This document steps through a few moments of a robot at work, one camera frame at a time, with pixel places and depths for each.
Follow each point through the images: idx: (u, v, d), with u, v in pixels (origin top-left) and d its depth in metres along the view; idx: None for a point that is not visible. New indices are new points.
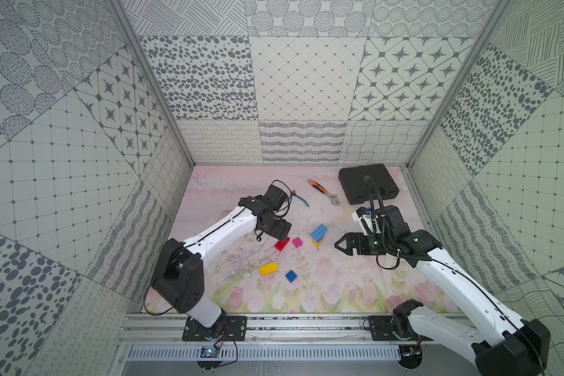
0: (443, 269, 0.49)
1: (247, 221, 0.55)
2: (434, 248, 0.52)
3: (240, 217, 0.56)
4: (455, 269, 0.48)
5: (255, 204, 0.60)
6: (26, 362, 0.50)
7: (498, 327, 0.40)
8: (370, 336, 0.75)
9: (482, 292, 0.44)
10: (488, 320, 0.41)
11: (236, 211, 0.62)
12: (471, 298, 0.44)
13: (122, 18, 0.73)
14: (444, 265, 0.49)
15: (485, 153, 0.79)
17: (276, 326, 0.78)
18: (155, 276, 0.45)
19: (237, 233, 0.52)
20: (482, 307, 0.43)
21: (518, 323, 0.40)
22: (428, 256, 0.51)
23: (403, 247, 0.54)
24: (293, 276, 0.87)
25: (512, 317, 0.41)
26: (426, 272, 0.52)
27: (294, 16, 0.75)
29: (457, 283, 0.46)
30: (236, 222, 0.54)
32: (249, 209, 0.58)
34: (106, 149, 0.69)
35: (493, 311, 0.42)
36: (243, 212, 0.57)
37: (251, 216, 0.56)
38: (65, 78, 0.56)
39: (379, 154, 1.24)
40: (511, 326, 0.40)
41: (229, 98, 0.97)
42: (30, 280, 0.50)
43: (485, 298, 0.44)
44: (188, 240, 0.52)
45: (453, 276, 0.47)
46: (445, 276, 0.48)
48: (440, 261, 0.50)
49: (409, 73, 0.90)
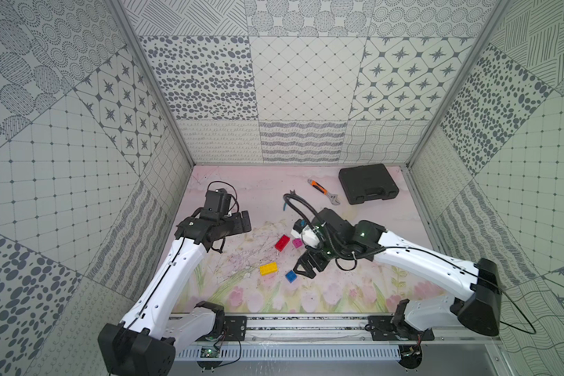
0: (399, 251, 0.48)
1: (193, 256, 0.47)
2: (381, 236, 0.51)
3: (183, 254, 0.47)
4: (406, 247, 0.48)
5: (197, 224, 0.52)
6: (26, 362, 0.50)
7: (464, 283, 0.42)
8: (370, 337, 0.75)
9: (436, 258, 0.46)
10: (455, 281, 0.43)
11: (176, 249, 0.48)
12: (434, 267, 0.45)
13: (122, 18, 0.73)
14: (399, 247, 0.49)
15: (485, 153, 0.79)
17: (276, 326, 0.78)
18: (110, 366, 0.38)
19: (189, 272, 0.47)
20: (446, 272, 0.44)
21: (474, 271, 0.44)
22: (381, 246, 0.50)
23: (356, 248, 0.52)
24: (293, 276, 0.87)
25: (468, 268, 0.43)
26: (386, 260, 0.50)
27: (294, 16, 0.75)
29: (416, 259, 0.46)
30: (178, 262, 0.46)
32: (190, 240, 0.49)
34: (106, 149, 0.69)
35: (453, 270, 0.43)
36: (184, 247, 0.48)
37: (195, 248, 0.48)
38: (65, 78, 0.56)
39: (379, 154, 1.24)
40: (471, 276, 0.42)
41: (229, 98, 0.97)
42: (30, 280, 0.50)
43: (442, 262, 0.45)
44: (126, 317, 0.39)
45: (410, 254, 0.47)
46: (403, 257, 0.48)
48: (392, 245, 0.49)
49: (409, 74, 0.90)
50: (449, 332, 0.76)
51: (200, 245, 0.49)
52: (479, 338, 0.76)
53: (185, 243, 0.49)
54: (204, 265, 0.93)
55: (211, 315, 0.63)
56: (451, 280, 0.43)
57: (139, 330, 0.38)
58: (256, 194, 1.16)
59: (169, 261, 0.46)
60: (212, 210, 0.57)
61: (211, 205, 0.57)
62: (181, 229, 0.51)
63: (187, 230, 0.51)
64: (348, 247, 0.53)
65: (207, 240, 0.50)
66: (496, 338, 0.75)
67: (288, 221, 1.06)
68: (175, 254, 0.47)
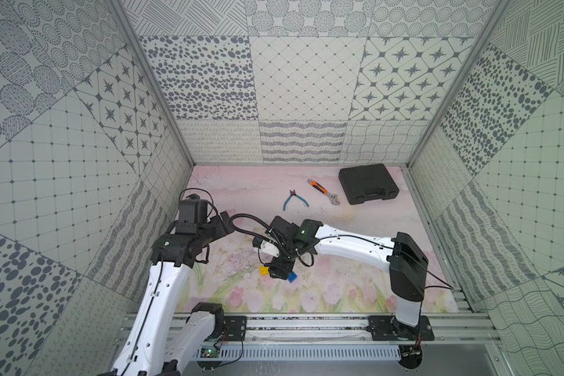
0: (331, 240, 0.54)
1: (175, 281, 0.44)
2: (319, 230, 0.57)
3: (165, 281, 0.43)
4: (338, 235, 0.55)
5: (175, 242, 0.47)
6: (26, 362, 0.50)
7: (382, 257, 0.47)
8: (370, 337, 0.75)
9: (362, 238, 0.52)
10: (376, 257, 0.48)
11: (156, 277, 0.43)
12: (359, 247, 0.51)
13: (122, 18, 0.73)
14: (331, 237, 0.55)
15: (485, 153, 0.79)
17: (276, 326, 0.78)
18: None
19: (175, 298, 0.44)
20: (368, 249, 0.50)
21: (388, 243, 0.49)
22: (317, 239, 0.56)
23: (298, 245, 0.58)
24: (293, 276, 0.87)
25: (385, 242, 0.49)
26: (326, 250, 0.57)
27: (294, 16, 0.75)
29: (345, 244, 0.53)
30: (162, 291, 0.42)
32: (170, 263, 0.45)
34: (106, 149, 0.69)
35: (374, 247, 0.49)
36: (165, 272, 0.44)
37: (178, 272, 0.44)
38: (65, 78, 0.56)
39: (379, 154, 1.24)
40: (388, 249, 0.48)
41: (229, 98, 0.97)
42: (30, 280, 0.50)
43: (366, 241, 0.51)
44: (116, 363, 0.37)
45: (341, 240, 0.53)
46: (335, 244, 0.54)
48: (327, 236, 0.55)
49: (409, 73, 0.90)
50: (449, 332, 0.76)
51: (183, 267, 0.45)
52: (479, 338, 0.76)
53: (164, 269, 0.44)
54: (204, 265, 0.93)
55: (211, 316, 0.63)
56: (373, 256, 0.49)
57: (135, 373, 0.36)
58: (256, 193, 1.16)
59: (152, 292, 0.42)
60: (189, 223, 0.52)
61: (187, 216, 0.51)
62: (157, 253, 0.46)
63: (164, 251, 0.46)
64: (291, 244, 0.60)
65: (189, 258, 0.47)
66: (496, 338, 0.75)
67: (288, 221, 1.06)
68: (157, 283, 0.43)
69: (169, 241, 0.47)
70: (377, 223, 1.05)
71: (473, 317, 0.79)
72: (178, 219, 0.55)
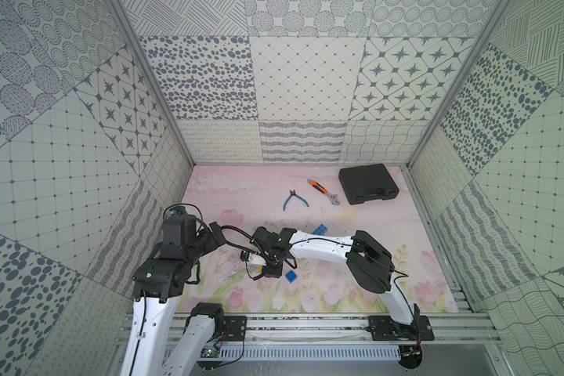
0: (301, 244, 0.61)
1: (162, 318, 0.40)
2: (294, 236, 0.64)
3: (150, 319, 0.39)
4: (309, 238, 0.61)
5: (159, 269, 0.42)
6: (26, 362, 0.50)
7: (343, 253, 0.53)
8: (370, 337, 0.75)
9: (326, 240, 0.58)
10: (338, 254, 0.54)
11: (141, 316, 0.40)
12: (324, 247, 0.56)
13: (122, 18, 0.73)
14: (301, 241, 0.61)
15: (485, 153, 0.79)
17: (276, 326, 0.78)
18: None
19: (164, 332, 0.42)
20: (331, 249, 0.55)
21: (348, 240, 0.54)
22: (292, 244, 0.62)
23: (276, 251, 0.64)
24: (293, 276, 0.87)
25: (345, 240, 0.55)
26: (299, 252, 0.63)
27: (294, 16, 0.75)
29: (314, 247, 0.58)
30: (149, 331, 0.39)
32: (153, 298, 0.40)
34: (106, 149, 0.69)
35: (337, 246, 0.55)
36: (150, 311, 0.40)
37: (162, 310, 0.40)
38: (65, 78, 0.56)
39: (379, 154, 1.24)
40: (348, 245, 0.54)
41: (229, 98, 0.97)
42: (30, 280, 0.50)
43: (330, 241, 0.57)
44: None
45: (309, 244, 0.59)
46: (305, 247, 0.60)
48: (298, 240, 0.62)
49: (409, 74, 0.90)
50: (449, 332, 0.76)
51: (168, 301, 0.41)
52: (479, 338, 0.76)
53: (148, 305, 0.40)
54: (204, 266, 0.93)
55: (210, 321, 0.63)
56: (337, 254, 0.54)
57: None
58: (256, 194, 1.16)
59: (138, 332, 0.39)
60: (175, 246, 0.46)
61: (174, 239, 0.46)
62: (139, 287, 0.41)
63: (146, 285, 0.41)
64: (272, 251, 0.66)
65: (175, 286, 0.43)
66: (496, 338, 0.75)
67: (288, 221, 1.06)
68: (142, 323, 0.39)
69: (151, 272, 0.42)
70: (376, 223, 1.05)
71: (474, 318, 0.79)
72: (163, 242, 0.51)
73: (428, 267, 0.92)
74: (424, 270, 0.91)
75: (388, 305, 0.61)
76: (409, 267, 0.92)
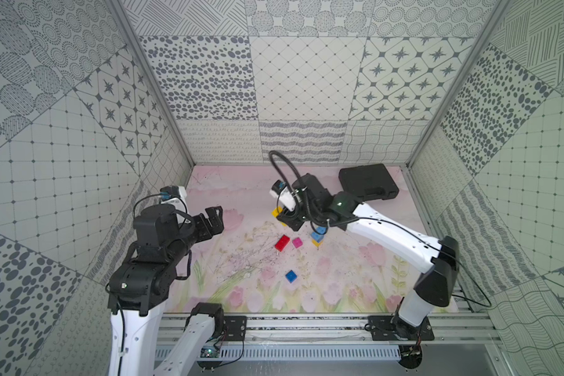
0: (370, 222, 0.50)
1: (147, 330, 0.36)
2: (359, 206, 0.52)
3: (133, 334, 0.35)
4: (379, 218, 0.50)
5: (136, 275, 0.36)
6: (26, 362, 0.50)
7: (427, 257, 0.44)
8: (370, 337, 0.75)
9: (404, 229, 0.48)
10: (418, 254, 0.45)
11: (121, 330, 0.35)
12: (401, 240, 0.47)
13: (122, 18, 0.73)
14: (372, 219, 0.50)
15: (485, 153, 0.79)
17: (276, 326, 0.78)
18: None
19: (150, 345, 0.38)
20: (411, 244, 0.46)
21: (437, 246, 0.45)
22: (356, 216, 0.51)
23: (331, 216, 0.53)
24: (293, 276, 0.87)
25: (432, 241, 0.46)
26: (358, 229, 0.53)
27: (294, 16, 0.75)
29: (386, 232, 0.48)
30: (131, 346, 0.35)
32: (135, 310, 0.35)
34: (106, 149, 0.69)
35: (418, 244, 0.46)
36: (131, 323, 0.35)
37: (146, 322, 0.36)
38: (65, 78, 0.56)
39: (379, 154, 1.24)
40: (433, 250, 0.45)
41: (229, 98, 0.97)
42: (30, 280, 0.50)
43: (407, 232, 0.48)
44: None
45: (382, 227, 0.49)
46: (371, 228, 0.50)
48: (365, 216, 0.51)
49: (409, 74, 0.90)
50: (449, 332, 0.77)
51: (152, 311, 0.36)
52: (479, 338, 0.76)
53: (128, 317, 0.35)
54: (204, 265, 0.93)
55: (210, 319, 0.63)
56: (414, 253, 0.46)
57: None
58: (256, 194, 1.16)
59: (119, 348, 0.35)
60: (153, 246, 0.39)
61: (150, 239, 0.39)
62: (115, 299, 0.36)
63: (124, 294, 0.36)
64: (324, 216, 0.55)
65: (156, 294, 0.37)
66: (496, 338, 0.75)
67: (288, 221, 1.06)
68: (122, 338, 0.35)
69: (128, 281, 0.36)
70: None
71: (473, 318, 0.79)
72: (137, 241, 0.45)
73: None
74: None
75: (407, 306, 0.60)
76: (410, 268, 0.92)
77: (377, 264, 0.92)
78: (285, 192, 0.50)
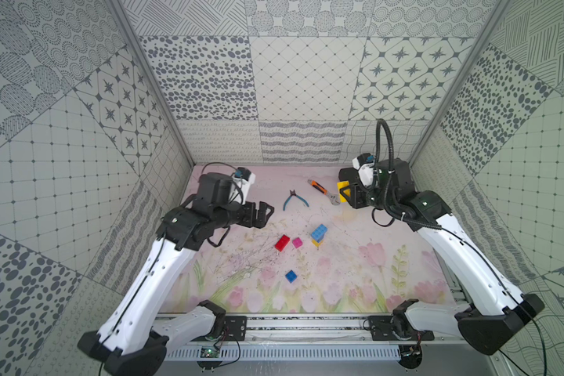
0: (450, 239, 0.44)
1: (172, 264, 0.40)
2: (443, 215, 0.46)
3: (161, 262, 0.40)
4: (462, 238, 0.44)
5: (184, 218, 0.42)
6: (26, 362, 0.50)
7: (500, 303, 0.39)
8: (370, 337, 0.75)
9: (487, 265, 0.42)
10: (491, 295, 0.39)
11: (156, 254, 0.40)
12: (477, 272, 0.41)
13: (122, 18, 0.73)
14: (453, 234, 0.44)
15: (485, 153, 0.79)
17: (276, 326, 0.78)
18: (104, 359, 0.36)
19: (171, 280, 0.41)
20: (486, 283, 0.40)
21: (519, 298, 0.39)
22: (436, 225, 0.45)
23: (409, 211, 0.48)
24: (293, 276, 0.87)
25: (514, 292, 0.40)
26: (432, 240, 0.47)
27: (294, 16, 0.75)
29: (464, 256, 0.42)
30: (157, 271, 0.39)
32: (171, 243, 0.41)
34: (106, 149, 0.69)
35: (496, 285, 0.40)
36: (164, 252, 0.40)
37: (176, 256, 0.40)
38: (65, 78, 0.56)
39: (379, 154, 1.24)
40: (512, 301, 0.39)
41: (229, 98, 0.97)
42: (30, 280, 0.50)
43: (490, 268, 0.42)
44: (101, 333, 0.37)
45: (462, 248, 0.43)
46: (450, 244, 0.44)
48: (449, 229, 0.45)
49: (409, 74, 0.90)
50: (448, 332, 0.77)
51: (184, 250, 0.40)
52: None
53: (164, 247, 0.41)
54: (204, 265, 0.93)
55: (210, 316, 0.63)
56: (488, 293, 0.40)
57: (113, 348, 0.35)
58: (256, 194, 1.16)
59: (147, 269, 0.40)
60: (205, 201, 0.46)
61: (206, 194, 0.46)
62: (164, 228, 0.42)
63: (170, 228, 0.42)
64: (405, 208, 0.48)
65: (193, 239, 0.41)
66: None
67: (288, 221, 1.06)
68: (154, 262, 0.40)
69: (178, 218, 0.43)
70: (377, 223, 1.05)
71: None
72: (197, 194, 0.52)
73: (428, 267, 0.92)
74: (424, 270, 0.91)
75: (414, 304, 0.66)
76: (410, 268, 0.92)
77: (377, 263, 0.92)
78: (366, 166, 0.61)
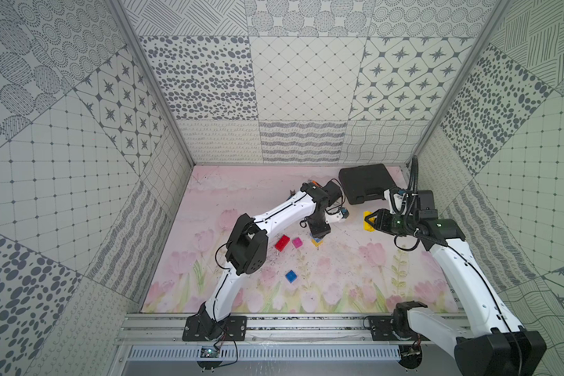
0: (456, 259, 0.47)
1: (306, 207, 0.60)
2: (455, 239, 0.50)
3: (301, 201, 0.61)
4: (468, 260, 0.47)
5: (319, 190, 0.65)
6: (26, 362, 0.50)
7: (490, 323, 0.39)
8: (370, 337, 0.75)
9: (489, 291, 0.43)
10: (482, 315, 0.40)
11: (298, 196, 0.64)
12: (474, 291, 0.43)
13: (122, 18, 0.73)
14: (457, 256, 0.48)
15: (485, 153, 0.79)
17: (276, 326, 0.78)
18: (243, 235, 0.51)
19: (297, 216, 0.57)
20: (481, 302, 0.42)
21: (515, 328, 0.39)
22: (446, 243, 0.50)
23: (421, 229, 0.54)
24: (293, 276, 0.87)
25: (511, 320, 0.40)
26: (439, 258, 0.51)
27: (294, 16, 0.75)
29: (464, 275, 0.45)
30: (296, 204, 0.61)
32: (309, 197, 0.63)
34: (106, 149, 0.69)
35: (492, 309, 0.41)
36: (305, 197, 0.62)
37: (309, 202, 0.61)
38: (65, 78, 0.56)
39: (379, 154, 1.24)
40: (506, 326, 0.39)
41: (229, 98, 0.97)
42: (30, 280, 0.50)
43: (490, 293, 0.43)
44: (258, 216, 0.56)
45: (464, 269, 0.46)
46: (454, 263, 0.47)
48: (457, 251, 0.48)
49: (409, 74, 0.90)
50: None
51: (310, 203, 0.61)
52: None
53: (305, 196, 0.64)
54: (204, 265, 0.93)
55: (222, 315, 0.63)
56: (479, 312, 0.41)
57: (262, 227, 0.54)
58: (256, 194, 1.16)
59: (291, 201, 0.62)
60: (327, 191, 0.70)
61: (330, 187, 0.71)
62: (305, 186, 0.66)
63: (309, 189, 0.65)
64: (418, 226, 0.54)
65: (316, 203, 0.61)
66: None
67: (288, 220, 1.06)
68: (296, 199, 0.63)
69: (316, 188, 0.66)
70: None
71: None
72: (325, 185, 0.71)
73: (428, 267, 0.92)
74: (424, 271, 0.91)
75: (417, 309, 0.64)
76: (410, 267, 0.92)
77: (378, 263, 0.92)
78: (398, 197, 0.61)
